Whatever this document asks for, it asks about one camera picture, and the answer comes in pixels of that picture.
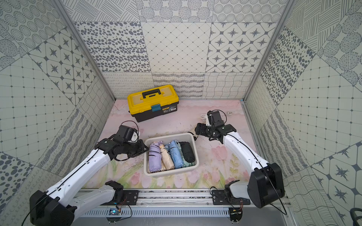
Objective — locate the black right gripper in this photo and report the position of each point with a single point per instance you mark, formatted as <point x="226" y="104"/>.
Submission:
<point x="200" y="129"/>

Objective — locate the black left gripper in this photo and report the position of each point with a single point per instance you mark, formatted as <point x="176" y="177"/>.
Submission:
<point x="137" y="147"/>

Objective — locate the lavender umbrella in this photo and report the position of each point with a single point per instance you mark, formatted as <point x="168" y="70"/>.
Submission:
<point x="155" y="157"/>

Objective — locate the white plastic storage box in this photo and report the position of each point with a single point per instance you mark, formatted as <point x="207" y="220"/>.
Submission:
<point x="184" y="137"/>

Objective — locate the black umbrella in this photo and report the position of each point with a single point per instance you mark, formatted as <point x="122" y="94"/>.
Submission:
<point x="187" y="151"/>

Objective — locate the small beige umbrella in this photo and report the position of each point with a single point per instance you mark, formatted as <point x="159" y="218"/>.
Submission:
<point x="167" y="163"/>

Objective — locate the small pale blue umbrella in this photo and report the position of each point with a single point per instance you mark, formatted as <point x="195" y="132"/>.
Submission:
<point x="175" y="154"/>

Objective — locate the mint green umbrella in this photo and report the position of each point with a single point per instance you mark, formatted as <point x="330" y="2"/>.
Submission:
<point x="187" y="164"/>

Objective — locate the cream umbrella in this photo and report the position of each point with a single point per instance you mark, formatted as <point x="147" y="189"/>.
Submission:
<point x="193" y="133"/>

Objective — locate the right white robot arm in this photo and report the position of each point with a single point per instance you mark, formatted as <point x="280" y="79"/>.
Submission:
<point x="265" y="184"/>

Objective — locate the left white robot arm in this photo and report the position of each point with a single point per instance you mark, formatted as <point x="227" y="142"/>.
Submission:
<point x="58" y="206"/>

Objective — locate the yellow black toolbox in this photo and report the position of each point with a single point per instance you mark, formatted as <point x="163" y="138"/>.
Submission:
<point x="152" y="103"/>

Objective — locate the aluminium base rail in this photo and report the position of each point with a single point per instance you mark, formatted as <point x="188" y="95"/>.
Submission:
<point x="184" y="205"/>

